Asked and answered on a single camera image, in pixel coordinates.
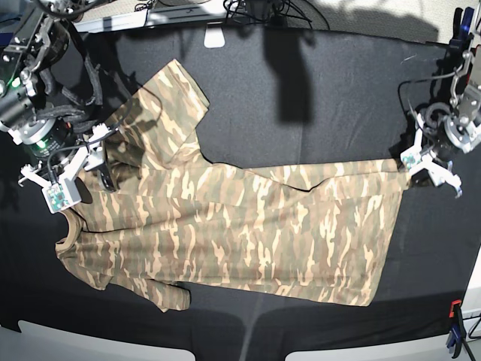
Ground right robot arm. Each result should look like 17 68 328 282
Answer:
1 1 115 191

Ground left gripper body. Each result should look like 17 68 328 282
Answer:
416 103 480 162

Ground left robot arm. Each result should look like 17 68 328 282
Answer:
401 47 480 198

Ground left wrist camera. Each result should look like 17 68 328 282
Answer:
401 146 425 176

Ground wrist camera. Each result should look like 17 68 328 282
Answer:
401 146 425 176
42 178 81 214

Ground black table cloth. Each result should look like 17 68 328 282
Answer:
1 26 480 360

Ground blue clamp top right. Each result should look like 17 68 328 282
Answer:
449 7 474 52

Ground blue orange clamp bottom right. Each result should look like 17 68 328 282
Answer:
446 299 466 359

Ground black cable bundle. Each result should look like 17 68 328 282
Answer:
222 0 315 28

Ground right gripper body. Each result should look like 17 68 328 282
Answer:
1 108 86 161

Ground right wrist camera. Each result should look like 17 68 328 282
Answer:
42 178 81 214

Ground camouflage t-shirt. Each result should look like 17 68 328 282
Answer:
56 60 410 311

